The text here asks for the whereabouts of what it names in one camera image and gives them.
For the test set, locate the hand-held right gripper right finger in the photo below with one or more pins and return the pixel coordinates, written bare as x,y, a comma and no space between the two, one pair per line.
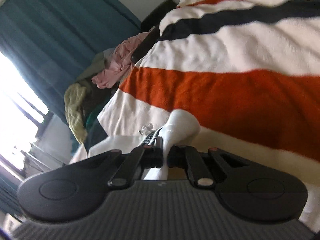
175,158

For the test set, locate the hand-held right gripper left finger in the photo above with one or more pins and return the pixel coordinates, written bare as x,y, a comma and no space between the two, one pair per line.
156,155

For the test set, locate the white sweatshirt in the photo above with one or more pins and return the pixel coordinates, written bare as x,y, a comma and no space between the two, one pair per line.
182,125

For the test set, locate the dark clothes pile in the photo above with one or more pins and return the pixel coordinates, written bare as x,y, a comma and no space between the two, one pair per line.
100,95

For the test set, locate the green garment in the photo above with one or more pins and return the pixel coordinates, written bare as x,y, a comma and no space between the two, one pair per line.
91,120

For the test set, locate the striped blanket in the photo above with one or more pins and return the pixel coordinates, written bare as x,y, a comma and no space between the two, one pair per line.
225,92

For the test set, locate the yellow-green knit blanket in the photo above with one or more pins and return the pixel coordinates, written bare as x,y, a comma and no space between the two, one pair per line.
75,110

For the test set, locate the pink garment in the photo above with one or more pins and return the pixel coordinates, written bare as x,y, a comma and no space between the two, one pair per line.
112,72

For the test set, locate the olive garment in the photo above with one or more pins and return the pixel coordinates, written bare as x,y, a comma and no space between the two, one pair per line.
97,62

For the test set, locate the black armchair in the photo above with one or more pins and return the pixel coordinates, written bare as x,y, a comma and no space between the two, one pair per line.
160,12

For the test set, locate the blue curtain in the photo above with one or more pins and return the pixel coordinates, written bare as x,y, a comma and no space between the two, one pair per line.
50,30
7,192

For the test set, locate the window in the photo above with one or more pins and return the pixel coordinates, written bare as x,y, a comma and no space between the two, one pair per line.
15,92

